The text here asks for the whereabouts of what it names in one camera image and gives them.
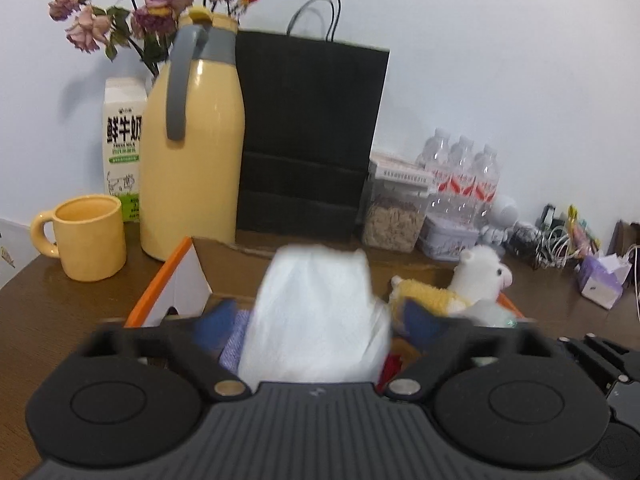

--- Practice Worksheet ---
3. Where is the thin white cable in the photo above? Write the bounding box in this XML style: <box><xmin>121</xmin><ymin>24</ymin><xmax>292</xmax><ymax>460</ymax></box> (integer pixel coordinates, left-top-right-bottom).
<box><xmin>622</xmin><ymin>244</ymin><xmax>640</xmax><ymax>321</ymax></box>

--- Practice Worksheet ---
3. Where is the colourful snack packet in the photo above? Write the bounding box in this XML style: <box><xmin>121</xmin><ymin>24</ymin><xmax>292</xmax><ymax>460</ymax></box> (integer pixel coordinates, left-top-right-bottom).
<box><xmin>565</xmin><ymin>205</ymin><xmax>601</xmax><ymax>256</ymax></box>

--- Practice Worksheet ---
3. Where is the black paper bag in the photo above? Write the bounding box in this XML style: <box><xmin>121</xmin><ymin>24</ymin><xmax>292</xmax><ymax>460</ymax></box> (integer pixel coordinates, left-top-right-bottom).
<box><xmin>235</xmin><ymin>0</ymin><xmax>391</xmax><ymax>241</ymax></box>

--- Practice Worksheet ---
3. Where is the patterned metal tin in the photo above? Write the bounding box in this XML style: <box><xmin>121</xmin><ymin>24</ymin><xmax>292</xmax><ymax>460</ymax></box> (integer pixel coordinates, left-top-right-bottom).
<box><xmin>417</xmin><ymin>212</ymin><xmax>480</xmax><ymax>262</ymax></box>

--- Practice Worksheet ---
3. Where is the red orange cardboard box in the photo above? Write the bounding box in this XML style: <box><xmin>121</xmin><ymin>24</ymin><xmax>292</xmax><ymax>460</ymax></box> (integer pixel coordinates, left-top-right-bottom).
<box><xmin>124</xmin><ymin>236</ymin><xmax>526</xmax><ymax>386</ymax></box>

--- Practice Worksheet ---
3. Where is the purple cloth pouch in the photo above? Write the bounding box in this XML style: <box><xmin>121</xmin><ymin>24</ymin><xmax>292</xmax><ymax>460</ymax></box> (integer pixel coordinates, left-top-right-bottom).
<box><xmin>217</xmin><ymin>307</ymin><xmax>251</xmax><ymax>373</ymax></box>

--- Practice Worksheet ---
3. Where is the yellow white alpaca plush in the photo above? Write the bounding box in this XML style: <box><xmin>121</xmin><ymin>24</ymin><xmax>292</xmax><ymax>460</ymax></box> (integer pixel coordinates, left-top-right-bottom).
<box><xmin>389</xmin><ymin>245</ymin><xmax>515</xmax><ymax>333</ymax></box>

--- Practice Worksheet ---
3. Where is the red ribbon bow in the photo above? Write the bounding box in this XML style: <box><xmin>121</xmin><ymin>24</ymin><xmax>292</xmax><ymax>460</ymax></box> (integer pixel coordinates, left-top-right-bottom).
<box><xmin>377</xmin><ymin>352</ymin><xmax>406</xmax><ymax>391</ymax></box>

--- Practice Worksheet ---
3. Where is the white robot figure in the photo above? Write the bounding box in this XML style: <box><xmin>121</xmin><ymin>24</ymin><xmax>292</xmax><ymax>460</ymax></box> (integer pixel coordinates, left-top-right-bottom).
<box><xmin>480</xmin><ymin>194</ymin><xmax>521</xmax><ymax>246</ymax></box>

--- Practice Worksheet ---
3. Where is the yellow thermos jug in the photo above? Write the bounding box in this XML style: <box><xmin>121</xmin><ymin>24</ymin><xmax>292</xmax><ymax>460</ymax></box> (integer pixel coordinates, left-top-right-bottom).
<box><xmin>139</xmin><ymin>6</ymin><xmax>247</xmax><ymax>262</ymax></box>

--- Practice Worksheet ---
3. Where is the purple tissue pack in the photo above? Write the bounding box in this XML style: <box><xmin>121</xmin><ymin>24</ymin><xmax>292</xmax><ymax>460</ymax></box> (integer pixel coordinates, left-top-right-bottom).
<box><xmin>577</xmin><ymin>252</ymin><xmax>632</xmax><ymax>310</ymax></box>

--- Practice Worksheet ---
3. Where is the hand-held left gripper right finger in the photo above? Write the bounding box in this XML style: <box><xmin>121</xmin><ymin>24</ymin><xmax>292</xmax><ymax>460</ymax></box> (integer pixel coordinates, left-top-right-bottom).
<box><xmin>385</xmin><ymin>298</ymin><xmax>562</xmax><ymax>403</ymax></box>

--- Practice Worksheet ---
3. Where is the white flat panel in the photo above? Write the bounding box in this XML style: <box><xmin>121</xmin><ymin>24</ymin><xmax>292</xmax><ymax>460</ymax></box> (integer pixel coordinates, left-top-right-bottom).
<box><xmin>0</xmin><ymin>217</ymin><xmax>38</xmax><ymax>291</ymax></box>

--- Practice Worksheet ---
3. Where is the black power adapter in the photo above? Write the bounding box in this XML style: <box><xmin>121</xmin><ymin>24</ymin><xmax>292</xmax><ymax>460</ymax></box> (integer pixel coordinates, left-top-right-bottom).
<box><xmin>537</xmin><ymin>203</ymin><xmax>563</xmax><ymax>231</ymax></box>

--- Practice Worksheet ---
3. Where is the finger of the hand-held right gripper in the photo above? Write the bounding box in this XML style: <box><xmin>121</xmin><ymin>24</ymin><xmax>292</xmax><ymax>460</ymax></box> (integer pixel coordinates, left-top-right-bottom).
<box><xmin>556</xmin><ymin>332</ymin><xmax>640</xmax><ymax>397</ymax></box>

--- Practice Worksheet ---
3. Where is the black cable bundle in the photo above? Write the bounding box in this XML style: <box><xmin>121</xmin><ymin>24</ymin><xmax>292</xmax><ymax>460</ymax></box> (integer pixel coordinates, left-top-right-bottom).
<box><xmin>505</xmin><ymin>220</ymin><xmax>546</xmax><ymax>266</ymax></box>

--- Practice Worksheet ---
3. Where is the clear seed container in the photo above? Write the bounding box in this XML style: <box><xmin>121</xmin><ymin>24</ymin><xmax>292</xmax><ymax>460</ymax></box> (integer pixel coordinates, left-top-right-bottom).
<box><xmin>361</xmin><ymin>151</ymin><xmax>436</xmax><ymax>253</ymax></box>

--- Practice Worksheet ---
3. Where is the yellow ceramic mug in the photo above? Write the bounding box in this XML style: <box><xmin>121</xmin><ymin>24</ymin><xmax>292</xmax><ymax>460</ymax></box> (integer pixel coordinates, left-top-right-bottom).
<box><xmin>30</xmin><ymin>194</ymin><xmax>127</xmax><ymax>282</ymax></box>

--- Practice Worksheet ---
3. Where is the white milk carton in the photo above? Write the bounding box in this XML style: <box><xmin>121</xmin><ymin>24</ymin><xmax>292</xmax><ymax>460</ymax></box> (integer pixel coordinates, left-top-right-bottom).
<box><xmin>102</xmin><ymin>77</ymin><xmax>150</xmax><ymax>223</ymax></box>

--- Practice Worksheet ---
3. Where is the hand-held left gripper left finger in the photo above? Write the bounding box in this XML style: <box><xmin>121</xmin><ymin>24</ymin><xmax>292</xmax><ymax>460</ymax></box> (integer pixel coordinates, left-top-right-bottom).
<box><xmin>75</xmin><ymin>300</ymin><xmax>252</xmax><ymax>402</ymax></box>

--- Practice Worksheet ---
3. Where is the white plastic bag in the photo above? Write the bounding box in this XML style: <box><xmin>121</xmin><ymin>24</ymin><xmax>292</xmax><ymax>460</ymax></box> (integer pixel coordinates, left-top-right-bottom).
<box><xmin>237</xmin><ymin>242</ymin><xmax>393</xmax><ymax>386</ymax></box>

